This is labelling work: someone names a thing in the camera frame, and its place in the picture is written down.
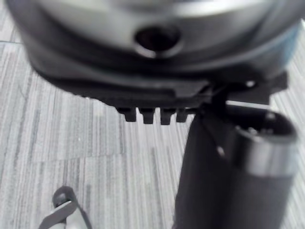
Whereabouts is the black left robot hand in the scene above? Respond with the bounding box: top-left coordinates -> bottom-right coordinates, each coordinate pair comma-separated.
4,0 -> 305,229

